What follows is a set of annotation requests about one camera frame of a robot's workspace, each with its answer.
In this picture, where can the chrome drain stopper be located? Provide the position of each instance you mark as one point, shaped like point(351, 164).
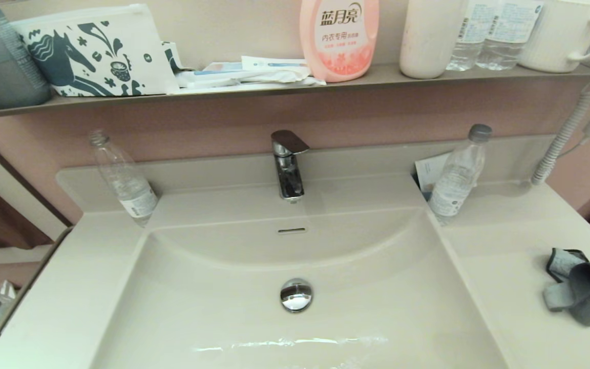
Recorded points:
point(296, 295)

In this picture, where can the white ceramic sink basin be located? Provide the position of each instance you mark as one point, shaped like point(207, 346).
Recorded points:
point(223, 287)

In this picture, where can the grey plastic bottle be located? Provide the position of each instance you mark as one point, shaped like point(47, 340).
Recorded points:
point(3, 61)

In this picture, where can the white ribbed mug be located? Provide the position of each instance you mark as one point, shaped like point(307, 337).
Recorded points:
point(556, 36)

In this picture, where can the grey wall shelf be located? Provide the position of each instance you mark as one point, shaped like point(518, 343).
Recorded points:
point(428, 74)

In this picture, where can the white horse print pouch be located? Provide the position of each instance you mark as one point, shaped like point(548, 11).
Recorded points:
point(95, 51)

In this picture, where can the white ribbed tumbler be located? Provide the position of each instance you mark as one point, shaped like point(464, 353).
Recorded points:
point(430, 41)

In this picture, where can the grey microfibre cleaning cloth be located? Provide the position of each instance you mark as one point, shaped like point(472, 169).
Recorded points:
point(587, 289)

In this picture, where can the small printed white box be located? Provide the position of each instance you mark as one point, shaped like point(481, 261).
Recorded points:
point(172, 54)

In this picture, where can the clear capless water bottle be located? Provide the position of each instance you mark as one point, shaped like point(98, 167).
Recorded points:
point(126, 184)

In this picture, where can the white toothbrush packet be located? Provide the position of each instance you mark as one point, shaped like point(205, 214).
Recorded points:
point(274, 62)

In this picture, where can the plastic wrapped toiletry packet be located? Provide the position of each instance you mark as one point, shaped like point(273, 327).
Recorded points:
point(244, 78)

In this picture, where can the clear grey-capped water bottle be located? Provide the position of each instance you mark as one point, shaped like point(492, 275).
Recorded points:
point(459, 179)

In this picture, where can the pink detergent bottle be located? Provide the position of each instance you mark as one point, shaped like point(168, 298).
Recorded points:
point(338, 41)

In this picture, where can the white paper card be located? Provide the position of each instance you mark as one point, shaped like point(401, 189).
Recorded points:
point(428, 171)

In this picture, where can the chrome sink faucet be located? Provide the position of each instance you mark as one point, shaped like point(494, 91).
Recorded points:
point(289, 174)

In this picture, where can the clear labelled water bottle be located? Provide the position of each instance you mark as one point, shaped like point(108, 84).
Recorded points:
point(510, 36)
point(471, 36)

